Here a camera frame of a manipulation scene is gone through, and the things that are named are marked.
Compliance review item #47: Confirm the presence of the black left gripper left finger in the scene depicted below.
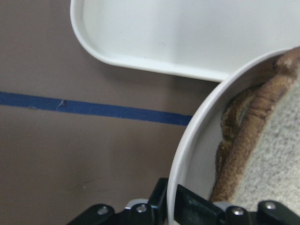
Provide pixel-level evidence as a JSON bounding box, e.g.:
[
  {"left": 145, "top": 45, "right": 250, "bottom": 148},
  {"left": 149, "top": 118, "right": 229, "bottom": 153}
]
[{"left": 68, "top": 178, "right": 168, "bottom": 225}]

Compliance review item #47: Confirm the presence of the bread slice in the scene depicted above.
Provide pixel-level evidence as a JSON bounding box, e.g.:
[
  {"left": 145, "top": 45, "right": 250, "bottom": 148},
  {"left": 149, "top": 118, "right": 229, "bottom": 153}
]
[
  {"left": 210, "top": 80, "right": 300, "bottom": 213},
  {"left": 215, "top": 47, "right": 300, "bottom": 189}
]

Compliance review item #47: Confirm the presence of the white rectangular bear tray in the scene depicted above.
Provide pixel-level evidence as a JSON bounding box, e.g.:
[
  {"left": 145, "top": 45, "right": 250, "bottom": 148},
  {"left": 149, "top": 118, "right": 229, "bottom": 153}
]
[{"left": 70, "top": 0, "right": 300, "bottom": 82}]

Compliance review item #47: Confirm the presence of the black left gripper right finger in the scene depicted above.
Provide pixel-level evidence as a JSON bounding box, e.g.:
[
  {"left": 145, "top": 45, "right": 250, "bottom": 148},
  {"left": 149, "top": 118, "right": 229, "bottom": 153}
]
[{"left": 174, "top": 185, "right": 300, "bottom": 225}]

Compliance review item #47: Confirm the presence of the white round plate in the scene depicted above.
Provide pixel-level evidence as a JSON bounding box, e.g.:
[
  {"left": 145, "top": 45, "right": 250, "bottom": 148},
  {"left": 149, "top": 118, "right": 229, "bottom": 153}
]
[{"left": 167, "top": 50, "right": 300, "bottom": 225}]

